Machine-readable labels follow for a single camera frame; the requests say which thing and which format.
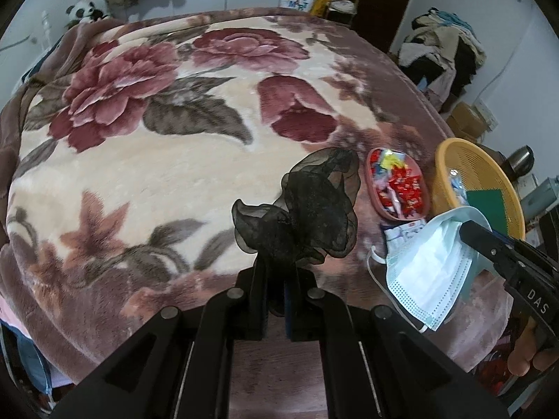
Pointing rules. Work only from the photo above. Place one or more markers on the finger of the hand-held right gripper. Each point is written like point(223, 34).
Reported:
point(489, 244)

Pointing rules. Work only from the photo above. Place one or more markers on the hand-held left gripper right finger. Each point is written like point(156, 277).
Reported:
point(301, 314)

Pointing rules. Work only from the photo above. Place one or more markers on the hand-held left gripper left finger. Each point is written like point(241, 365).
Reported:
point(255, 310)

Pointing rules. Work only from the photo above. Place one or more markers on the green scouring pad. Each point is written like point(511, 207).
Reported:
point(484, 203)

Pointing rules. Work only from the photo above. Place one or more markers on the light blue face mask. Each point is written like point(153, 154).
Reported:
point(428, 270)

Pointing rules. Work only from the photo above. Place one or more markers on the yellow plastic basket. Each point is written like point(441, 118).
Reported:
point(471, 157)

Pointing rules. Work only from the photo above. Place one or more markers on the black organza scrunchie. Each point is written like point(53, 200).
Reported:
point(314, 200)

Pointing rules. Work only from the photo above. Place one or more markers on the person's right hand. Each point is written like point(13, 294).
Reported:
point(526, 358)

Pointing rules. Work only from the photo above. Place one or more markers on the blue patterned packet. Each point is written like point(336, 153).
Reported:
point(456, 185)

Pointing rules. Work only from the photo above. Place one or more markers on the white and blue packet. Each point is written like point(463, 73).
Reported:
point(404, 233)

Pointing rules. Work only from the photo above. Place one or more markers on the steel kettle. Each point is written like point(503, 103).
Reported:
point(519, 161)

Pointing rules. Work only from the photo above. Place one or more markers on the pink candy tray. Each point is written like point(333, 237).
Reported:
point(397, 183)

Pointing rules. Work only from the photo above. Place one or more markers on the cardboard box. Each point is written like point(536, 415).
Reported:
point(465, 120)

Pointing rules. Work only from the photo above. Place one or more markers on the floral plush blanket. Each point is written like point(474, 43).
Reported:
point(174, 174)

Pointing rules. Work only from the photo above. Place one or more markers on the pile of clothes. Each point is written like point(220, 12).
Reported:
point(441, 43)

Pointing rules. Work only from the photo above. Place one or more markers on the dark wooden door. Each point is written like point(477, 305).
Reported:
point(380, 4)

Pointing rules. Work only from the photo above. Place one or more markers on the panda plush toy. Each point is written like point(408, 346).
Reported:
point(85, 8)

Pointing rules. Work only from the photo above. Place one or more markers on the white wall socket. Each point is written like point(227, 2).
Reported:
point(485, 115)

